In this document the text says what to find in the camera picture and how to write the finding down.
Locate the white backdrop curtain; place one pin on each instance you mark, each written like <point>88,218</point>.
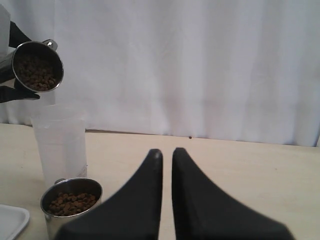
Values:
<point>240,70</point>

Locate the translucent plastic tall container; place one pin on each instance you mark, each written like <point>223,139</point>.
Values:
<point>60,134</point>

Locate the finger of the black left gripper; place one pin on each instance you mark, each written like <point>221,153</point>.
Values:
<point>16,36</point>
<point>12,90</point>

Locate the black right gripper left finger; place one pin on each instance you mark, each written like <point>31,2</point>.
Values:
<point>132,213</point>

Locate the white rectangular tray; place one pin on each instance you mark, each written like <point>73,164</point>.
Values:
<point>13,220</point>

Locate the steel mug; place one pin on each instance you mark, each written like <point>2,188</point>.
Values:
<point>33,66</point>
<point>68,199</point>

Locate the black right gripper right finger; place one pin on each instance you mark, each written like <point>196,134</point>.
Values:
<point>203,211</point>

